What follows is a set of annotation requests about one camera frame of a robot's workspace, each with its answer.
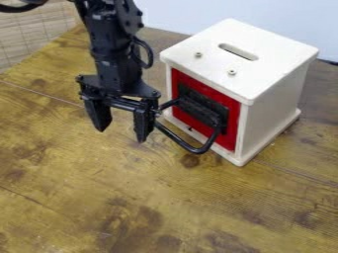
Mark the red drawer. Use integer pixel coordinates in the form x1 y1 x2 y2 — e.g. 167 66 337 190
170 68 240 151

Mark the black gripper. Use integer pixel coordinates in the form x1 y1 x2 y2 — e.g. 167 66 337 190
76 75 162 143

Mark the white wooden cabinet box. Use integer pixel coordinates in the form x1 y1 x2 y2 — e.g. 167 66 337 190
160 19 318 166

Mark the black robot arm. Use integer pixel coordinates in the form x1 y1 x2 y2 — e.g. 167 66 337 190
68 0 162 142

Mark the black drawer handle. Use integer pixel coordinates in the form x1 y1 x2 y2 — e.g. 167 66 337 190
152 82 231 155

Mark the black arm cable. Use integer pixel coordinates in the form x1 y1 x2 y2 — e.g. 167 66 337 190
128 36 156 70

